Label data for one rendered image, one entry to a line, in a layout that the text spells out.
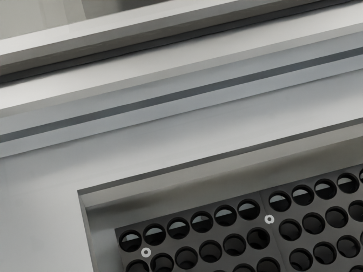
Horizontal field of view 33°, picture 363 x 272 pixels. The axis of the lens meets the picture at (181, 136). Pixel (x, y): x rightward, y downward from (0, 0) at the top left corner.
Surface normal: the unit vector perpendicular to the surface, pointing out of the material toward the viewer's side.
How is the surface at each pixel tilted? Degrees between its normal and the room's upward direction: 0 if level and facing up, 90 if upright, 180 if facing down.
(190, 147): 0
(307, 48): 90
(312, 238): 0
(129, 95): 90
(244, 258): 0
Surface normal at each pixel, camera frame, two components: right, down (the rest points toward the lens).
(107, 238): -0.02, -0.44
